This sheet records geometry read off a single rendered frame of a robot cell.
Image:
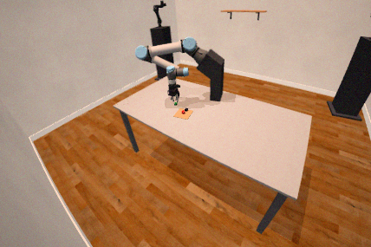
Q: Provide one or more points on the tan mat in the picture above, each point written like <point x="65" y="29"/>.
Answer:
<point x="183" y="116"/>

